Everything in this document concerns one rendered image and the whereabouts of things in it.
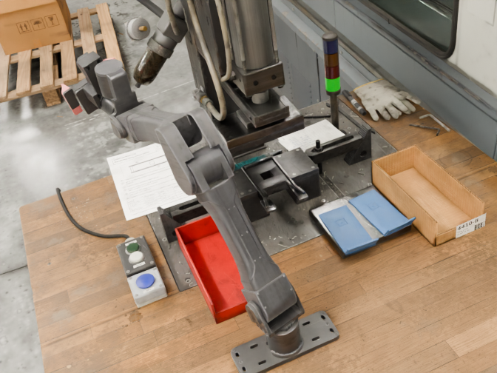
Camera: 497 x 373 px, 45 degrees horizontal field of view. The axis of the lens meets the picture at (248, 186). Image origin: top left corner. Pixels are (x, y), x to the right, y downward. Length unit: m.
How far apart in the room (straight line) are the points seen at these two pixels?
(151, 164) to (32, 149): 2.11
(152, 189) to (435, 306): 0.77
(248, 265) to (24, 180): 2.55
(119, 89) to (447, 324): 0.77
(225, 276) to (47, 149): 2.50
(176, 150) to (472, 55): 0.96
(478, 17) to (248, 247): 0.91
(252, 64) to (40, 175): 2.39
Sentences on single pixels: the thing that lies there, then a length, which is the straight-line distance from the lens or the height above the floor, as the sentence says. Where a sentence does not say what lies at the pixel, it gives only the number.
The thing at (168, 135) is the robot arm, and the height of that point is 1.31.
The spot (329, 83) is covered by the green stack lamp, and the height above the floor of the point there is 1.07.
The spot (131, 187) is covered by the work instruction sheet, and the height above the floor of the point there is 0.90.
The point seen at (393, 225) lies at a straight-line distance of 1.35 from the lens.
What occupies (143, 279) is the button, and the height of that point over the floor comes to 0.94.
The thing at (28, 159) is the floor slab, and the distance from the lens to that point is 3.66.
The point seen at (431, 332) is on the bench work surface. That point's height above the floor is 0.90.
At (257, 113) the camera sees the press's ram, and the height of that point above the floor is 1.18.
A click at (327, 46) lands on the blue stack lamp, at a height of 1.18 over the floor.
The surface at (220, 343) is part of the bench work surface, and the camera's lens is 1.20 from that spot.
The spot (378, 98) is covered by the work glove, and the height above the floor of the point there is 0.92.
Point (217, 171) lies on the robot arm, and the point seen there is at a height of 1.24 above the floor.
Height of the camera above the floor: 1.85
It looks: 39 degrees down
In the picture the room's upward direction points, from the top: 10 degrees counter-clockwise
